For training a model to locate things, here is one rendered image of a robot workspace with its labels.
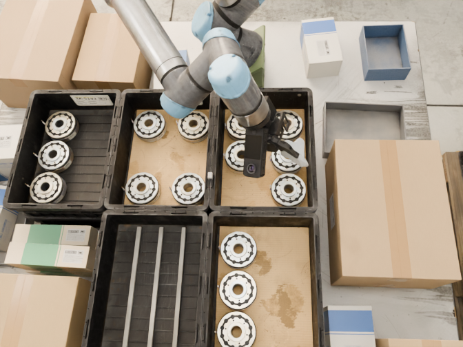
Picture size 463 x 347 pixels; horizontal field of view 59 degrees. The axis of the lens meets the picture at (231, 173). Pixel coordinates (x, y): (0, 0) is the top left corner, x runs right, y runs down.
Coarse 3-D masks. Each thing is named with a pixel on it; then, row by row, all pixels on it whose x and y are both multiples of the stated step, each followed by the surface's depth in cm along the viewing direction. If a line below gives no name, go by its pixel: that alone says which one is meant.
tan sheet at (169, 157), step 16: (160, 112) 137; (208, 112) 136; (176, 128) 135; (144, 144) 133; (160, 144) 133; (176, 144) 132; (192, 144) 132; (144, 160) 131; (160, 160) 130; (176, 160) 130; (192, 160) 130; (128, 176) 129; (160, 176) 128; (176, 176) 128
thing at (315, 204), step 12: (216, 96) 126; (312, 96) 124; (216, 108) 125; (312, 108) 123; (216, 120) 123; (312, 120) 121; (216, 132) 122; (312, 132) 120; (216, 144) 120; (312, 144) 120; (216, 156) 119; (312, 156) 117; (312, 168) 115; (312, 180) 114; (312, 192) 113; (312, 204) 112
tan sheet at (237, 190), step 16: (304, 112) 134; (304, 128) 131; (224, 144) 131; (224, 160) 129; (224, 176) 127; (240, 176) 127; (272, 176) 126; (304, 176) 125; (224, 192) 125; (240, 192) 125; (256, 192) 124; (288, 192) 124
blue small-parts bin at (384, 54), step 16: (368, 32) 156; (384, 32) 156; (400, 32) 154; (368, 48) 157; (384, 48) 156; (400, 48) 154; (368, 64) 146; (384, 64) 153; (400, 64) 153; (368, 80) 151; (384, 80) 151
